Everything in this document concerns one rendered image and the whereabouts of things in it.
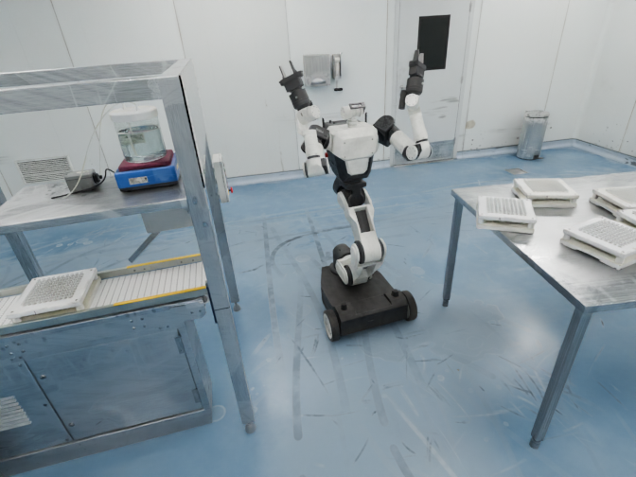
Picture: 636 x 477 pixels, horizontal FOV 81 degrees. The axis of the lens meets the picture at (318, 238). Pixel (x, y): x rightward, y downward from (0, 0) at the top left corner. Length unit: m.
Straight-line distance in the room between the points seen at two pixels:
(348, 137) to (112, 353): 1.52
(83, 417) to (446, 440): 1.67
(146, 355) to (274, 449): 0.75
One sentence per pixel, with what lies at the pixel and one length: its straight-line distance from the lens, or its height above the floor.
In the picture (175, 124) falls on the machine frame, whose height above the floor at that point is 1.51.
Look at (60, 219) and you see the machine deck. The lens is 1.41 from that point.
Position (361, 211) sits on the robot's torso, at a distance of 2.27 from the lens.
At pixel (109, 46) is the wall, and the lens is 5.06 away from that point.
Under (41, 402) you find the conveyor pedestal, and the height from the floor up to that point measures 0.42.
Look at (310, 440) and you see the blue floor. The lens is 2.06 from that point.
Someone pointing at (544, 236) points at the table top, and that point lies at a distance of 1.98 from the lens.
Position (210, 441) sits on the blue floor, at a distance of 2.15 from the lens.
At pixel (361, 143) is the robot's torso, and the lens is 2.13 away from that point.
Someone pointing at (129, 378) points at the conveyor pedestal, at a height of 0.44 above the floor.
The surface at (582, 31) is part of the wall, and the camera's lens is 6.52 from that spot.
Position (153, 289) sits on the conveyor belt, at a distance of 1.71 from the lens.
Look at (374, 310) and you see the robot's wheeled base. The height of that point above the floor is 0.19.
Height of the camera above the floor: 1.73
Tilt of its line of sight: 29 degrees down
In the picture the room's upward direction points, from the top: 4 degrees counter-clockwise
